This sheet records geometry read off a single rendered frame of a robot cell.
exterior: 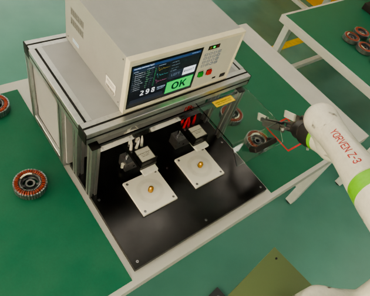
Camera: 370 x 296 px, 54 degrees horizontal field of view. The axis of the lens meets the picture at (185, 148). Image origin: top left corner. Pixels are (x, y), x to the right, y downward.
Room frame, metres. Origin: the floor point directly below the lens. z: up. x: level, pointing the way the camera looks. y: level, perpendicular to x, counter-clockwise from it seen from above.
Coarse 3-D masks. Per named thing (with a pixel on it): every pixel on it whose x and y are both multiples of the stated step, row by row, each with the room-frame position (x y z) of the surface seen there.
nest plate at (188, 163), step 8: (192, 152) 0.96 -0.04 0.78; (200, 152) 0.98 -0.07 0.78; (176, 160) 0.89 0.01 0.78; (184, 160) 0.90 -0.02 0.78; (192, 160) 0.92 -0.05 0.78; (200, 160) 0.93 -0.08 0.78; (208, 160) 0.95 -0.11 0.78; (184, 168) 0.87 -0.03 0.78; (192, 168) 0.88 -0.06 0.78; (200, 168) 0.90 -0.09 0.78; (208, 168) 0.91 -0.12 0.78; (216, 168) 0.93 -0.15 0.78; (192, 176) 0.84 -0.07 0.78; (200, 176) 0.86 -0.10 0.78; (208, 176) 0.87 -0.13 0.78; (216, 176) 0.89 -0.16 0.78; (200, 184) 0.82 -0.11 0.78
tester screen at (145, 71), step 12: (168, 60) 0.83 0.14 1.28; (180, 60) 0.87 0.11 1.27; (192, 60) 0.91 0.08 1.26; (144, 72) 0.77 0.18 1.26; (156, 72) 0.80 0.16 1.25; (168, 72) 0.84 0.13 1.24; (192, 72) 0.92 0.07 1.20; (132, 84) 0.74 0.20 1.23; (144, 84) 0.77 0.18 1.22; (156, 84) 0.81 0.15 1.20; (132, 96) 0.75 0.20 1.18; (156, 96) 0.82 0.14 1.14
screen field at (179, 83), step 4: (188, 76) 0.91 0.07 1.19; (192, 76) 0.93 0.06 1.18; (176, 80) 0.87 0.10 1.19; (180, 80) 0.89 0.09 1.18; (184, 80) 0.90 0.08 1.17; (188, 80) 0.92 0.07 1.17; (168, 84) 0.85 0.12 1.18; (172, 84) 0.86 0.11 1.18; (176, 84) 0.88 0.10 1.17; (180, 84) 0.89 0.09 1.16; (184, 84) 0.91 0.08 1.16; (188, 84) 0.92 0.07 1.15; (168, 88) 0.85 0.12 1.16; (172, 88) 0.87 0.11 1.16; (176, 88) 0.88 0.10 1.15; (180, 88) 0.90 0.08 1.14; (164, 92) 0.84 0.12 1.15; (168, 92) 0.86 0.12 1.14
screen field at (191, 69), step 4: (184, 68) 0.89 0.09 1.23; (188, 68) 0.90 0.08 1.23; (192, 68) 0.92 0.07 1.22; (172, 72) 0.85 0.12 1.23; (176, 72) 0.87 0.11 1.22; (180, 72) 0.88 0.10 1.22; (184, 72) 0.89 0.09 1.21; (188, 72) 0.91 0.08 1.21; (172, 76) 0.86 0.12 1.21; (176, 76) 0.87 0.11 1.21
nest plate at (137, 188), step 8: (144, 176) 0.76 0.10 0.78; (152, 176) 0.77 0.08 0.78; (160, 176) 0.79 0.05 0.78; (128, 184) 0.70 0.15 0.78; (136, 184) 0.71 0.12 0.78; (144, 184) 0.73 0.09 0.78; (152, 184) 0.74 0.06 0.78; (160, 184) 0.75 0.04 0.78; (128, 192) 0.67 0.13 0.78; (136, 192) 0.68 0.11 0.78; (144, 192) 0.70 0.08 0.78; (152, 192) 0.71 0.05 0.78; (160, 192) 0.72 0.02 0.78; (168, 192) 0.73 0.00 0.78; (136, 200) 0.65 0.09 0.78; (144, 200) 0.66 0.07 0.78; (152, 200) 0.68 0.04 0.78; (160, 200) 0.69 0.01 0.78; (168, 200) 0.70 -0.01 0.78; (144, 208) 0.63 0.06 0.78; (152, 208) 0.64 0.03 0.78
